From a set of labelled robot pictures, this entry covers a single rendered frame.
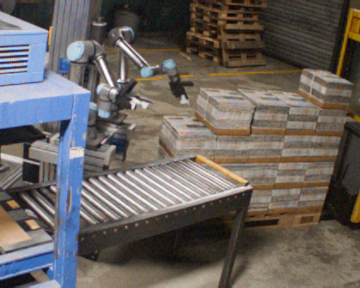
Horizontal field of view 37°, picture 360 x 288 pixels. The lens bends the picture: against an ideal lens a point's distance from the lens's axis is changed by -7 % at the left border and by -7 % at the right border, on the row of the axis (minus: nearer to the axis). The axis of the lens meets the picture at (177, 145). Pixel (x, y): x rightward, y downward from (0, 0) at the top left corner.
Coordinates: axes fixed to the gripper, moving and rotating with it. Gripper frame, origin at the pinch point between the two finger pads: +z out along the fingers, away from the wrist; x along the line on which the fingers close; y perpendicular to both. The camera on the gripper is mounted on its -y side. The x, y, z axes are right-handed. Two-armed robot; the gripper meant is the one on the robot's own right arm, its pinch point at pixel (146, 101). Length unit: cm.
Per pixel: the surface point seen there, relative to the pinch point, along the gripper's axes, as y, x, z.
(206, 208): 47, -14, 45
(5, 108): -11, 129, 39
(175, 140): 38, -83, -30
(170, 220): 51, 11, 40
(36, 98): -15, 117, 41
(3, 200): 55, 76, -18
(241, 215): 55, -48, 51
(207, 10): -58, -636, -392
